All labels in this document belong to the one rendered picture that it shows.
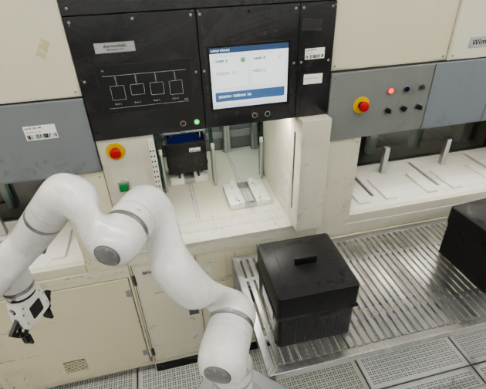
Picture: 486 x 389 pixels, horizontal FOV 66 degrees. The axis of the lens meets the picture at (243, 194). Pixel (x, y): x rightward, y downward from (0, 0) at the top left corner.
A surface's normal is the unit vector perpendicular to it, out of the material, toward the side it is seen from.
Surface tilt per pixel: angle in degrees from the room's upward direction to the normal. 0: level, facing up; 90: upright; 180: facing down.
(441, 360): 0
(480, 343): 0
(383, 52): 90
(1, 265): 57
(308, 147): 90
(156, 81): 90
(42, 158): 90
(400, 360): 0
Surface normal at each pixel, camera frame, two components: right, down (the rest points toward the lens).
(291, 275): -0.03, -0.84
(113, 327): 0.23, 0.52
